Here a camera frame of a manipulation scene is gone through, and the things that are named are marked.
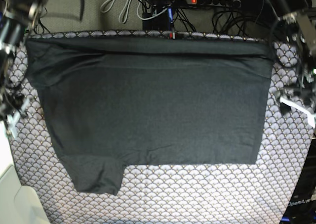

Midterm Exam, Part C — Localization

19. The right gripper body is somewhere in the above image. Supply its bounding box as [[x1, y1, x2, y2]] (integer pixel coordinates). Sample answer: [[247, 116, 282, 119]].
[[0, 90, 32, 138]]

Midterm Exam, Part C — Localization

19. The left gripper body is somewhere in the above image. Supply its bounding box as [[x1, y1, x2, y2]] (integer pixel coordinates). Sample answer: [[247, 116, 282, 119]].
[[274, 85, 316, 128]]

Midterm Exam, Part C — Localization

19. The dark grey T-shirt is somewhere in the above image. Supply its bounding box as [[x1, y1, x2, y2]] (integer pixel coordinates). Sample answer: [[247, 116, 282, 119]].
[[26, 37, 273, 195]]

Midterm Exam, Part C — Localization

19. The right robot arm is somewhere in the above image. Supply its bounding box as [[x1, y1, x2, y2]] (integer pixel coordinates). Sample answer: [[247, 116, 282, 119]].
[[0, 0, 47, 138]]

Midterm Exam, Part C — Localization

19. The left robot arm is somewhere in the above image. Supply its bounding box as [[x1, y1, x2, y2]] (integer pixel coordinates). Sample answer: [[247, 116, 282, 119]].
[[266, 0, 316, 128]]

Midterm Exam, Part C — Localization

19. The fan-patterned table cloth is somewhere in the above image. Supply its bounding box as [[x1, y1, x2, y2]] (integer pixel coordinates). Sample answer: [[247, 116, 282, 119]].
[[9, 42, 312, 224]]

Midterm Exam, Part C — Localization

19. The white plastic bin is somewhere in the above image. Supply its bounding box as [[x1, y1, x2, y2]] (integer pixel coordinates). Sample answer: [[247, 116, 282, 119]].
[[0, 102, 51, 224]]

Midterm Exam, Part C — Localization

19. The black OpenArm stand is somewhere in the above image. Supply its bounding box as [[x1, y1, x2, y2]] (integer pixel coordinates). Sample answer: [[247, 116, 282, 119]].
[[280, 135, 316, 224]]

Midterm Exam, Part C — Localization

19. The red and black clamp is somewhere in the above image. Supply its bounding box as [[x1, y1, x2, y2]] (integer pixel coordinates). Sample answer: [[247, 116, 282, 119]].
[[169, 31, 177, 40]]

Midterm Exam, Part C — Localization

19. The black power strip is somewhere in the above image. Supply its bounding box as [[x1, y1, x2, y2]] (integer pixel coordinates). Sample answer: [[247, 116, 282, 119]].
[[186, 0, 241, 8]]

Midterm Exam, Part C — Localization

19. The grey looped cable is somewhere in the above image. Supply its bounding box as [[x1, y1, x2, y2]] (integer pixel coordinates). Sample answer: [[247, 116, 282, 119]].
[[99, 0, 134, 24]]

